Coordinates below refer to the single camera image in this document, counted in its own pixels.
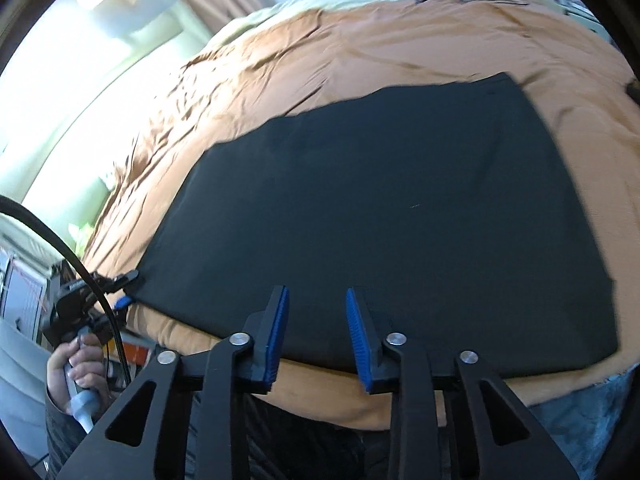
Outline black t-shirt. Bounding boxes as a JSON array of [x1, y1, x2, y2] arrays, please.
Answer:
[[131, 72, 620, 376]]

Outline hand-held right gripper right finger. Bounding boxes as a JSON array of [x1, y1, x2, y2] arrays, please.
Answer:
[[345, 287, 581, 480]]

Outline person's left forearm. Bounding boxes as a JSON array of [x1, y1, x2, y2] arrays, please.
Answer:
[[45, 390, 96, 480]]

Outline brown blanket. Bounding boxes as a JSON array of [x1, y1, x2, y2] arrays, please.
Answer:
[[80, 0, 640, 431]]

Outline person's left hand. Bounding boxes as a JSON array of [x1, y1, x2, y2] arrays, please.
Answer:
[[46, 332, 113, 416]]

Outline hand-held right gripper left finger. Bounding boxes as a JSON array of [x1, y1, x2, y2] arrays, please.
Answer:
[[57, 285, 291, 480]]

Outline white nightstand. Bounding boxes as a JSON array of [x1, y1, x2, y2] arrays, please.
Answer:
[[530, 0, 601, 26]]

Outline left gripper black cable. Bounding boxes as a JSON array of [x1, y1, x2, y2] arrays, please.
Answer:
[[0, 196, 133, 391]]

